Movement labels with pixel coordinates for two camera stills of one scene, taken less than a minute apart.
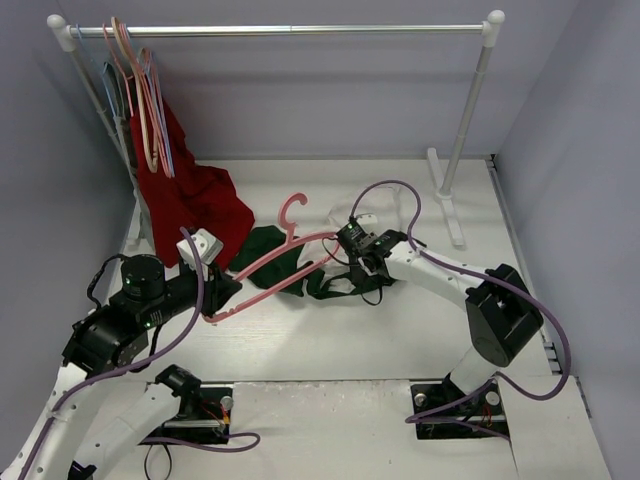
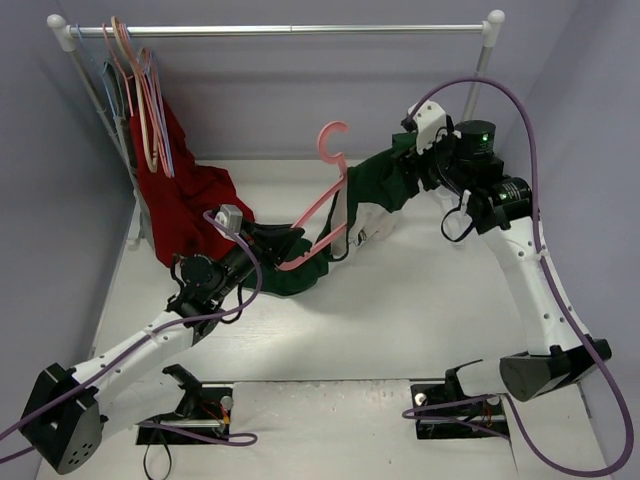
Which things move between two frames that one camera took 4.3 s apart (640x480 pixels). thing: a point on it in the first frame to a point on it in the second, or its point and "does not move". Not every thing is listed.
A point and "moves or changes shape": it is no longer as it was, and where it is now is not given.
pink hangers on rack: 151,164 does not move
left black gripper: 218,289 to 258,245
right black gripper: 358,270 to 417,163
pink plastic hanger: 289,246 to 343,229
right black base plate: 443,412 does not move
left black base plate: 203,413 does not move
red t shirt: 193,199 does not move
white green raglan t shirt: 343,272 moves or changes shape
